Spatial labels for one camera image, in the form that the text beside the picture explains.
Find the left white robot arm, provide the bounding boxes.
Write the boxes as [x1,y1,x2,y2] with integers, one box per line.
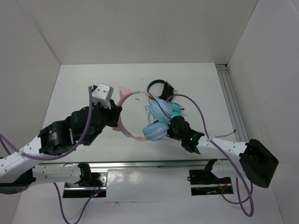
[0,100,122,195]

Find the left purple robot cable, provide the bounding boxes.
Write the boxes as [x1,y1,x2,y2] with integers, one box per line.
[0,86,94,224]

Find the black on-ear headphones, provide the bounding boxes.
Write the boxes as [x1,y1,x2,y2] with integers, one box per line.
[147,79,178,101]

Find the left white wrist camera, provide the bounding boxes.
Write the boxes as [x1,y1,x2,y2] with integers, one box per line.
[92,84,114,110]

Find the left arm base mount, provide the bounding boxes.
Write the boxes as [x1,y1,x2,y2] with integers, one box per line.
[63,162,108,198]

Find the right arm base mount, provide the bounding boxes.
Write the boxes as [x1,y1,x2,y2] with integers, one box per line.
[187,170,234,196]

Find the teal white cat-ear headphones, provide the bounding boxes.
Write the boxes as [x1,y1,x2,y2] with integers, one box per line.
[142,101,185,122]

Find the pink blue cat-ear headphones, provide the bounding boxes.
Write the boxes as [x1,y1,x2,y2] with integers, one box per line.
[113,86,173,141]

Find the aluminium side rail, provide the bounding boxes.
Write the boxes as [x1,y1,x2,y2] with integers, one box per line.
[215,64,249,141]

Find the aluminium front rail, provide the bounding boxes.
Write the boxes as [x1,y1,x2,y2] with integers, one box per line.
[34,159,225,169]

